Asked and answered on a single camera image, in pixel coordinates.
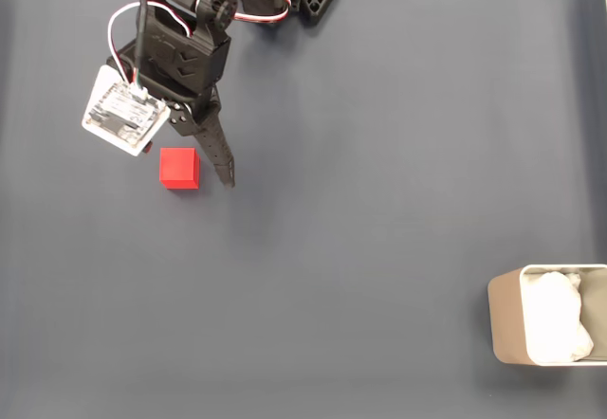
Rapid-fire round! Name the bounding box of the red cube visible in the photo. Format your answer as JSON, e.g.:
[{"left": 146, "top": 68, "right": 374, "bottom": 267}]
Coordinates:
[{"left": 158, "top": 147, "right": 201, "bottom": 191}]

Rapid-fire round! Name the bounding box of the beige metal box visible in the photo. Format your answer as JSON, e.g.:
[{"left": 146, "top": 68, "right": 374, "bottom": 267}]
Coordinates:
[{"left": 487, "top": 263, "right": 607, "bottom": 368}]

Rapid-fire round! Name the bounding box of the dark grey table mat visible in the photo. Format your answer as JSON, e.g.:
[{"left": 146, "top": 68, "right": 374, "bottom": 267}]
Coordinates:
[{"left": 0, "top": 0, "right": 607, "bottom": 419}]

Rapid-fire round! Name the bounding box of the white crumpled paper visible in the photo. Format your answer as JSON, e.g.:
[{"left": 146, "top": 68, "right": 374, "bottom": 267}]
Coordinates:
[{"left": 523, "top": 270, "right": 595, "bottom": 364}]

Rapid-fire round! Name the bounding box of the white red gripper servo cable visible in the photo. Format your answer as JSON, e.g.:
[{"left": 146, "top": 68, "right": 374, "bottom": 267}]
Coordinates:
[{"left": 107, "top": 1, "right": 193, "bottom": 84}]

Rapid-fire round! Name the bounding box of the black camera cable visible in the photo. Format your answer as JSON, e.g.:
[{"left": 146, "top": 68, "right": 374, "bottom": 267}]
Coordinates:
[{"left": 134, "top": 0, "right": 147, "bottom": 86}]

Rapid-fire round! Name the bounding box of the white camera board mount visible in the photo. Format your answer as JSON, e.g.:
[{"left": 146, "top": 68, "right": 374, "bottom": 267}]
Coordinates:
[{"left": 81, "top": 64, "right": 172, "bottom": 157}]

